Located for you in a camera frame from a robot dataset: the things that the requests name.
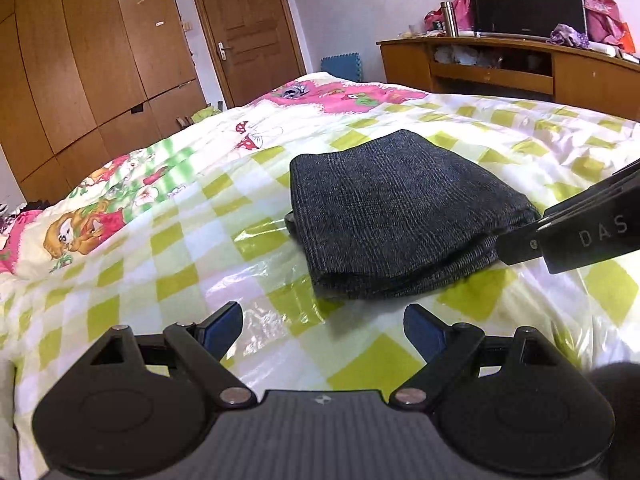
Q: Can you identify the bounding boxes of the silver thermos flask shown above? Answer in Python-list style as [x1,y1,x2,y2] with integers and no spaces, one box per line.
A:
[439,1,459,39]

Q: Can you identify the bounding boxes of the bed with checkered quilt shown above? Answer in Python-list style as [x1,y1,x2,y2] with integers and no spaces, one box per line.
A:
[0,72,640,480]

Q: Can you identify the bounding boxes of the dark grey pants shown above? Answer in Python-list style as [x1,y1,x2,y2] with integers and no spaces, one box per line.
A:
[285,129,543,302]

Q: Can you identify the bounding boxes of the wooden TV cabinet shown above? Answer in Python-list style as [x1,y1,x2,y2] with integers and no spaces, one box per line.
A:
[376,35,640,122]

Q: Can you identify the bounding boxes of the black flat screen TV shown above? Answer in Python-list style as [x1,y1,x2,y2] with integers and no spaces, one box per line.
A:
[467,0,589,42]

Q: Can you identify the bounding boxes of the white items in cabinet shelf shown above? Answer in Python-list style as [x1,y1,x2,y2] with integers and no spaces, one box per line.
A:
[432,44,503,69]

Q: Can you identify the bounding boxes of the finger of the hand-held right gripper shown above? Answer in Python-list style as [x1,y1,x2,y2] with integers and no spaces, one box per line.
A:
[496,159,640,267]

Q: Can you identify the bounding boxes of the wooden wardrobe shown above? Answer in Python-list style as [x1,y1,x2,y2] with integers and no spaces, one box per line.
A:
[0,0,207,207]

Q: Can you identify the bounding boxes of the purple cloth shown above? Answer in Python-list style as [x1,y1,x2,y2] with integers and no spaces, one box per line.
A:
[546,23,592,49]

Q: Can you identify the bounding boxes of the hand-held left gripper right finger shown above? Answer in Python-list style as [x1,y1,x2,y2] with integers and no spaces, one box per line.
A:
[390,303,583,411]

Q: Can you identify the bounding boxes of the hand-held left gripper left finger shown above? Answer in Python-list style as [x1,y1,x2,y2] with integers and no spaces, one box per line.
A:
[65,302,258,408]

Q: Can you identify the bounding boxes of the blue foam mat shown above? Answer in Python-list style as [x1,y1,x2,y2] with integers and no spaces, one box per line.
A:
[320,52,362,84]

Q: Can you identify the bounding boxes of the wooden door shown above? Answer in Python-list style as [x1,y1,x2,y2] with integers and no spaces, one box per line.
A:
[186,0,307,109]

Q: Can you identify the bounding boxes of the pink cloth cover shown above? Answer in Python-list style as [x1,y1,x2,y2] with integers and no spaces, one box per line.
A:
[456,0,637,55]

